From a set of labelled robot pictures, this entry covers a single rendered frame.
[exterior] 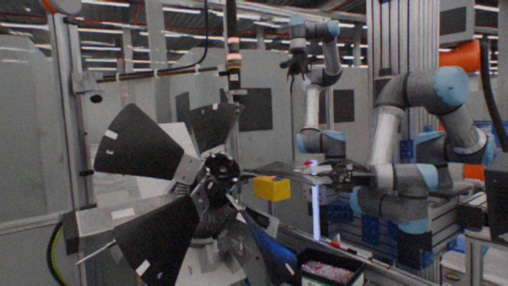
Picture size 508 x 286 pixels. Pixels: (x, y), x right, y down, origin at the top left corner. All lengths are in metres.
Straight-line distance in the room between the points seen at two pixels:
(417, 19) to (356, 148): 4.11
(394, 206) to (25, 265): 1.43
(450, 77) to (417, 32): 0.69
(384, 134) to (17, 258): 1.49
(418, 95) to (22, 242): 1.58
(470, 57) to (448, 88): 3.82
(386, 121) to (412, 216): 0.31
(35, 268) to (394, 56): 1.89
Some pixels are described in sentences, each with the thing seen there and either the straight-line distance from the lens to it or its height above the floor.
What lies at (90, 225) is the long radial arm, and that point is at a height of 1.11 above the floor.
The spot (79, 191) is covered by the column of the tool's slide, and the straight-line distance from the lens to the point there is 1.43.
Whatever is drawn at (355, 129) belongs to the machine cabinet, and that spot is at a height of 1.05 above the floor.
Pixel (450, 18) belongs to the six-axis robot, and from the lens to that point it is 4.88.
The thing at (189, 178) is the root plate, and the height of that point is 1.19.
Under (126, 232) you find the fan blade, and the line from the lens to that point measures 0.79.
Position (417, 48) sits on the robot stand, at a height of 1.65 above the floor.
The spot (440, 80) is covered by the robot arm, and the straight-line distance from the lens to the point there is 1.08.
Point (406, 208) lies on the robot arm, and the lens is 0.99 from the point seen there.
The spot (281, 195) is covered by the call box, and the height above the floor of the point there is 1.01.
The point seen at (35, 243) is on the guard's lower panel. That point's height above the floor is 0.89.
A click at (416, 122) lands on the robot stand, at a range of 1.69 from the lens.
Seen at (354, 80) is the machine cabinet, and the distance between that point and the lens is 5.65.
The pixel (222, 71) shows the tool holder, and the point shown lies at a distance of 1.02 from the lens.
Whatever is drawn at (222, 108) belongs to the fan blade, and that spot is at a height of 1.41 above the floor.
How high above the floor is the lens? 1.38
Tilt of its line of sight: 5 degrees down
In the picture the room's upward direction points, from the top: 3 degrees counter-clockwise
